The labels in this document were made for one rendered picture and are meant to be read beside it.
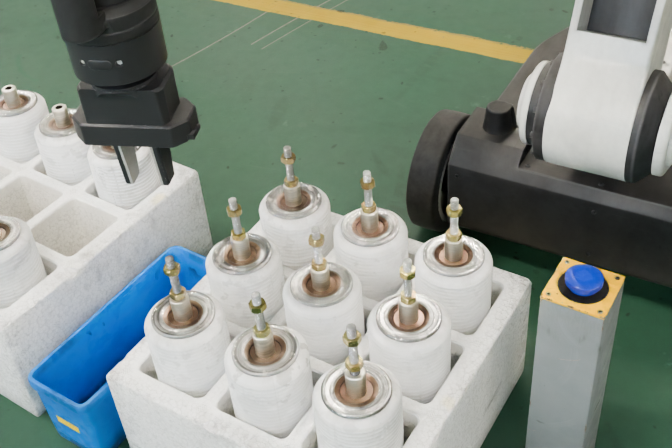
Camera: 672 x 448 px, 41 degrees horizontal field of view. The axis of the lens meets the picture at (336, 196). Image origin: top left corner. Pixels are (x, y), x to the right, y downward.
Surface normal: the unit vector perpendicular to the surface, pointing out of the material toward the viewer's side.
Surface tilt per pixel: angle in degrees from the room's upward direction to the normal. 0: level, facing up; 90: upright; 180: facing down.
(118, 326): 88
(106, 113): 90
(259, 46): 0
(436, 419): 0
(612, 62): 59
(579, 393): 90
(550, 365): 90
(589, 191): 46
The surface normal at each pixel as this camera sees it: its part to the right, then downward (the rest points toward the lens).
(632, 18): -0.46, 0.16
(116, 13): 0.25, -0.16
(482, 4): -0.07, -0.78
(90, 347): 0.83, 0.27
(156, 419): -0.52, 0.56
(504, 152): -0.39, -0.15
